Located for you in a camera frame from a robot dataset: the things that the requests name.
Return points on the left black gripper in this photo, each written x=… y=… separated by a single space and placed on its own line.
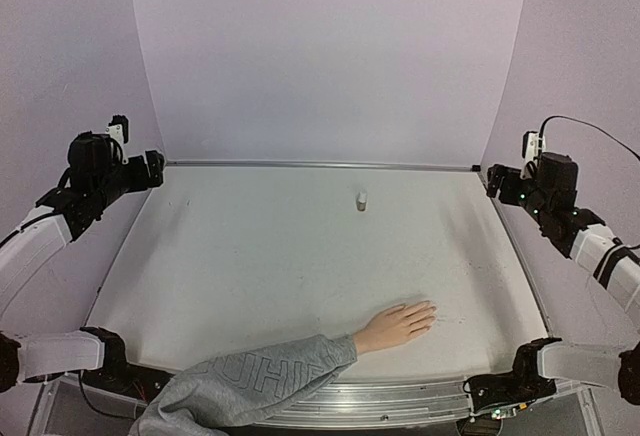
x=142 y=180

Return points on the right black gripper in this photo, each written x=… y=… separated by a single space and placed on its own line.
x=498 y=180

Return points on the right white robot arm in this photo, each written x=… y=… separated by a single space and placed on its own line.
x=584 y=238

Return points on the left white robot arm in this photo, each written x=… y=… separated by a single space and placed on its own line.
x=59 y=218

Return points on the person's bare hand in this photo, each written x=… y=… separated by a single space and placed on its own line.
x=394 y=327

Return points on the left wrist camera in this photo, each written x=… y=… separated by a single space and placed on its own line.
x=118 y=129

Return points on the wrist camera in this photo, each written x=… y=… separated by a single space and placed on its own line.
x=532 y=147
x=118 y=129

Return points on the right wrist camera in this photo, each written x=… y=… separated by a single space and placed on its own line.
x=532 y=147

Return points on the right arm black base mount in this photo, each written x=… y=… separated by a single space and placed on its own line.
x=521 y=385

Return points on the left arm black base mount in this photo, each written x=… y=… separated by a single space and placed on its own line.
x=118 y=376

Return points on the aluminium front rail base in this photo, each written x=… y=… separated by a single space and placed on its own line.
x=66 y=408

